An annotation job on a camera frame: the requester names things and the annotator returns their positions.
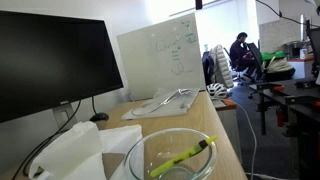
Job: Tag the yellow highlighter pen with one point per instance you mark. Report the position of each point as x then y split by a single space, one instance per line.
181 156

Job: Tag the clear glass bowl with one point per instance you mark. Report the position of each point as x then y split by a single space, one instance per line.
196 168

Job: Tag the clear plastic bag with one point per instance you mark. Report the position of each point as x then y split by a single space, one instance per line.
163 103

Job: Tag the white whiteboard with green writing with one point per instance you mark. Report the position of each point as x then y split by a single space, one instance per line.
160 60

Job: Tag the white bicycle helmet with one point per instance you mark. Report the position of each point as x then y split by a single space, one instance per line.
217 90

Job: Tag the black computer mouse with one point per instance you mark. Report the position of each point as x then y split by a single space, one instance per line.
99 116

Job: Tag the white puffy jacket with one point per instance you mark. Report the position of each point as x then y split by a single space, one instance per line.
222 66

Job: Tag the white cabinet with orange top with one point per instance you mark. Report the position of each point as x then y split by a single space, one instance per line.
230 123

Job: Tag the black office chair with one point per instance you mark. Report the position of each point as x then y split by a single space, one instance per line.
237 68

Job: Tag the seated person in dark clothes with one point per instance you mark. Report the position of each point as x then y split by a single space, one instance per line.
242 53

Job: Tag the white crumpled cloth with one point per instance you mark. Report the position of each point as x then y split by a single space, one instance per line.
83 150

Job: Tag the silver monitor stand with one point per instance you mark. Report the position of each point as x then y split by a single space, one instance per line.
63 115

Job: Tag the black computer monitor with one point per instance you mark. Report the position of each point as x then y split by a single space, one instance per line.
50 60

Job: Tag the green bag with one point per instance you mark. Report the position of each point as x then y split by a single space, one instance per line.
273 55

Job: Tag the black metal workbench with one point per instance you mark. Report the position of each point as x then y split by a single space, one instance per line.
290 106

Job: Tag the white mug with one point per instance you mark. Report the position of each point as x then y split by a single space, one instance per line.
303 53

